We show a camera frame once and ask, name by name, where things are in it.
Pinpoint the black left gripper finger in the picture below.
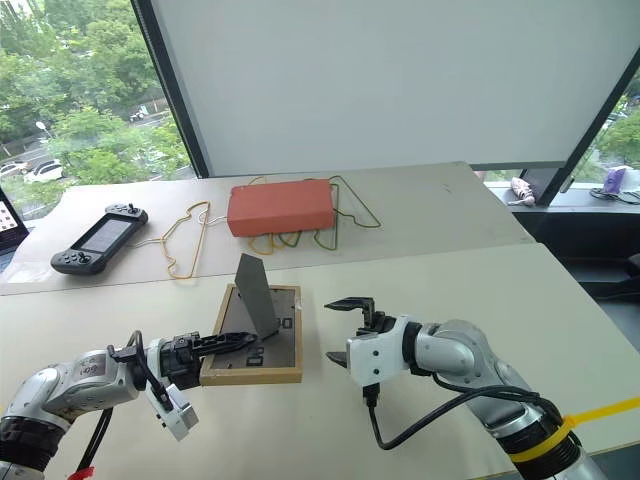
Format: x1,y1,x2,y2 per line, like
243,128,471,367
199,337,259,359
193,330,253,347

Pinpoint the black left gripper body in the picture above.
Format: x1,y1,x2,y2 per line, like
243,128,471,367
158,331,204,392

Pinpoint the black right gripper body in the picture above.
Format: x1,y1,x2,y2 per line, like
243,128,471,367
355,311,399,338

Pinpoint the wooden picture frame with stand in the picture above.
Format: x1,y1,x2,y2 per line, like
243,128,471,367
199,253,304,387

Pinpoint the orange cardboard box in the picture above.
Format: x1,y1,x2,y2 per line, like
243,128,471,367
226,179,335,239

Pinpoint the black handheld game controller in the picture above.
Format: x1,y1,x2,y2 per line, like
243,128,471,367
49,202,150,276

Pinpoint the folded patterned umbrella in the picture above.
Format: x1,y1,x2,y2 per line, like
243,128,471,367
508,175,537,208

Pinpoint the laptop computer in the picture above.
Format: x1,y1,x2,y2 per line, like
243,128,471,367
0,186,32,275

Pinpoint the white roller screen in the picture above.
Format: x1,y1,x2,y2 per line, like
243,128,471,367
131,0,640,178

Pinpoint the white parked car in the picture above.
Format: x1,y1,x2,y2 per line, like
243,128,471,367
21,158,66,185

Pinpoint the yellow zip tie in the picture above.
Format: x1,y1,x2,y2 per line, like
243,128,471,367
505,397,640,464

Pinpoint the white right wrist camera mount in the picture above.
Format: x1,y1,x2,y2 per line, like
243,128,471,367
345,314,427,389

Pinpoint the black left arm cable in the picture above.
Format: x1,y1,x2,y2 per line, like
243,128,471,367
74,329,174,474

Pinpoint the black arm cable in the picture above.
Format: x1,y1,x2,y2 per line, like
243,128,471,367
360,372,569,451
74,329,174,474

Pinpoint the green wire hanger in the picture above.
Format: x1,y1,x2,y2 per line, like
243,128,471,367
312,175,383,252

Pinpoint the yellow wire hanger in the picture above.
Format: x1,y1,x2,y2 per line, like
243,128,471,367
161,201,212,280

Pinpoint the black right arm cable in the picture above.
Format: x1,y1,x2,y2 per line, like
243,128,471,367
360,372,569,451

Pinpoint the black windowsill cable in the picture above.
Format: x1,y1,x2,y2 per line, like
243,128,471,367
588,186,640,206

